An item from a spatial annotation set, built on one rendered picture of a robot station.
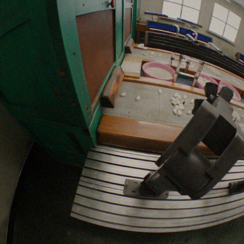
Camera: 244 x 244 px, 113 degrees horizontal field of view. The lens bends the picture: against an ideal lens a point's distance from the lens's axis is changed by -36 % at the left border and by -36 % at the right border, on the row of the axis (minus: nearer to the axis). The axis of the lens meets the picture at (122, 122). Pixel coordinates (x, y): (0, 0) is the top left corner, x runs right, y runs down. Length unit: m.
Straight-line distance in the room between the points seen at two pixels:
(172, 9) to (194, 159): 5.59
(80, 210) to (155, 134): 0.47
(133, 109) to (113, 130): 0.18
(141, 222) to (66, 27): 0.67
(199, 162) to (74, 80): 0.31
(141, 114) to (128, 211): 0.47
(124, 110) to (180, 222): 0.62
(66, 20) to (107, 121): 0.45
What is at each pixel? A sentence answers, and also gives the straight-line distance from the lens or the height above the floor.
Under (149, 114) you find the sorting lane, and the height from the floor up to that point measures 0.74.
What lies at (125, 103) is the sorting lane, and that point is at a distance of 0.69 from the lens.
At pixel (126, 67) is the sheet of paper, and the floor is 0.78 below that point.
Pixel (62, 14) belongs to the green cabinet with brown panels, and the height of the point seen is 1.22.
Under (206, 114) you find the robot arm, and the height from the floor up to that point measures 1.13.
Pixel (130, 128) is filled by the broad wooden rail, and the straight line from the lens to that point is 0.55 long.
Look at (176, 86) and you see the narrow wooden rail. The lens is 0.86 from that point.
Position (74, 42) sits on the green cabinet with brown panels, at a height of 1.15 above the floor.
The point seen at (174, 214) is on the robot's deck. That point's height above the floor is 0.67.
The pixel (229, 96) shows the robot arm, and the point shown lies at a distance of 0.47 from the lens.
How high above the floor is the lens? 1.23
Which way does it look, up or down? 54 degrees down
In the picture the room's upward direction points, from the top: 1 degrees clockwise
